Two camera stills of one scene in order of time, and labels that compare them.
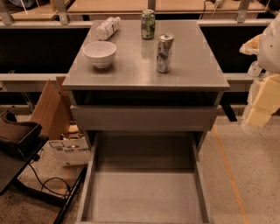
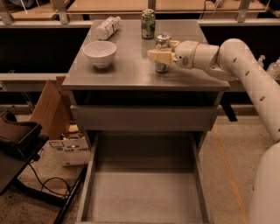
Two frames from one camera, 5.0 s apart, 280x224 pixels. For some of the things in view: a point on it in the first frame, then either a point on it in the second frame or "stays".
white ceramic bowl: (101, 53) stays
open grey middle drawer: (145, 178) stays
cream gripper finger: (251, 47) -> (173, 44)
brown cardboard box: (53, 109) stays
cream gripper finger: (262, 102) -> (162, 56)
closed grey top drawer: (143, 118) stays
